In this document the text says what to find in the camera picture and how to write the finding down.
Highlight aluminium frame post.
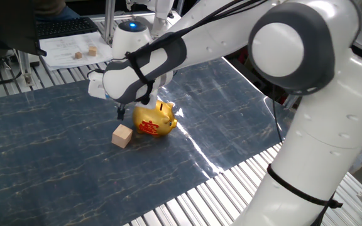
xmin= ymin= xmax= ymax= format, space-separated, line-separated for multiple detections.
xmin=104 ymin=0 xmax=116 ymax=45

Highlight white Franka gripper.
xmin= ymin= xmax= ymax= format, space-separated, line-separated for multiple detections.
xmin=87 ymin=71 xmax=159 ymax=121

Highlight golden piggy bank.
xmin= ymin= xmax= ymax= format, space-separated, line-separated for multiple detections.
xmin=132 ymin=99 xmax=178 ymax=138

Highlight person in blue jeans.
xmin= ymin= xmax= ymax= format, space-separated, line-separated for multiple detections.
xmin=35 ymin=0 xmax=80 ymax=22

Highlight short aluminium bracket post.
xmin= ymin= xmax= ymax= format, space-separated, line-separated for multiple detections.
xmin=16 ymin=49 xmax=35 ymax=86

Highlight white printed paper sheets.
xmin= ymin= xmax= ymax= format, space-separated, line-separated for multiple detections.
xmin=39 ymin=31 xmax=114 ymax=72

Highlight dark blue marble mat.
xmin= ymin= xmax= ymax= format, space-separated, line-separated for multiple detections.
xmin=0 ymin=56 xmax=295 ymax=226

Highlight black camera cable on arm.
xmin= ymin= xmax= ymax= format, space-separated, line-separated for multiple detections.
xmin=86 ymin=0 xmax=344 ymax=226

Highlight black computer keyboard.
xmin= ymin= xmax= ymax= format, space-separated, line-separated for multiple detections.
xmin=36 ymin=16 xmax=99 ymax=40

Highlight black computer monitor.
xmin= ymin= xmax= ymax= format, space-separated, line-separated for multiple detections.
xmin=0 ymin=0 xmax=47 ymax=79

